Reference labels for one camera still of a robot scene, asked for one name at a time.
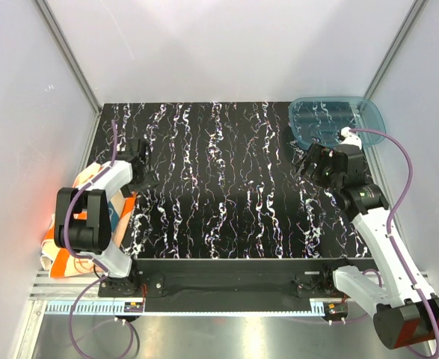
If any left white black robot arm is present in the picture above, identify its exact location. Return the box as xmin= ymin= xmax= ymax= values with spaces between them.
xmin=54 ymin=138 xmax=159 ymax=296

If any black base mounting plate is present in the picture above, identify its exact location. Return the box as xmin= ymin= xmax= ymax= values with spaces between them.
xmin=99 ymin=258 xmax=368 ymax=316

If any purple cable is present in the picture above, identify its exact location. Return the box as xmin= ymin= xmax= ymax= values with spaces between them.
xmin=64 ymin=120 xmax=141 ymax=356
xmin=347 ymin=127 xmax=439 ymax=357

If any blue transparent plastic tray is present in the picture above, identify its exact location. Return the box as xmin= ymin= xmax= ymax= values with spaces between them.
xmin=288 ymin=96 xmax=386 ymax=150

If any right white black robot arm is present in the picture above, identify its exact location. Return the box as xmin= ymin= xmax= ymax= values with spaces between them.
xmin=298 ymin=141 xmax=439 ymax=349

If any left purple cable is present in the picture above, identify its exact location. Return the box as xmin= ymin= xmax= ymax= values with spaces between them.
xmin=64 ymin=120 xmax=141 ymax=356

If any aluminium rail frame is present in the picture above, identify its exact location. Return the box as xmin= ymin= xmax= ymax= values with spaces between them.
xmin=28 ymin=269 xmax=429 ymax=300

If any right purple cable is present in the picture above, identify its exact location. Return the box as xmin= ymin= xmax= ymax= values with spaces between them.
xmin=347 ymin=127 xmax=439 ymax=357

